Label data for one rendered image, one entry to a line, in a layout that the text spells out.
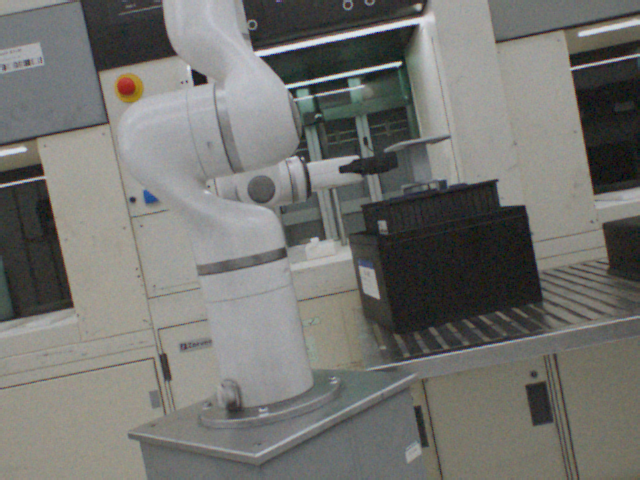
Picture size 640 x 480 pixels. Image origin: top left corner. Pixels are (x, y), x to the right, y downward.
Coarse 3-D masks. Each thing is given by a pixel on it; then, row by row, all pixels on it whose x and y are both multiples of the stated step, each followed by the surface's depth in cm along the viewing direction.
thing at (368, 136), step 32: (128, 0) 158; (160, 0) 158; (288, 0) 158; (128, 96) 160; (352, 128) 249; (384, 128) 249; (320, 160) 244; (320, 192) 244; (352, 192) 250; (384, 192) 250; (288, 224) 249; (320, 224) 251; (352, 224) 251
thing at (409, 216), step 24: (408, 144) 127; (432, 144) 138; (408, 168) 134; (408, 192) 144; (432, 192) 122; (456, 192) 124; (480, 192) 124; (384, 216) 125; (408, 216) 122; (432, 216) 123; (456, 216) 124
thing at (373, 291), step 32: (448, 224) 120; (480, 224) 121; (512, 224) 122; (352, 256) 144; (384, 256) 119; (416, 256) 119; (448, 256) 120; (480, 256) 121; (512, 256) 122; (384, 288) 120; (416, 288) 120; (448, 288) 120; (480, 288) 121; (512, 288) 122; (384, 320) 126; (416, 320) 120; (448, 320) 120
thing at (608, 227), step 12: (636, 216) 135; (612, 228) 131; (624, 228) 126; (636, 228) 121; (612, 240) 132; (624, 240) 127; (636, 240) 122; (612, 252) 133; (624, 252) 128; (636, 252) 123; (612, 264) 135; (624, 264) 129; (636, 264) 124; (624, 276) 129; (636, 276) 125
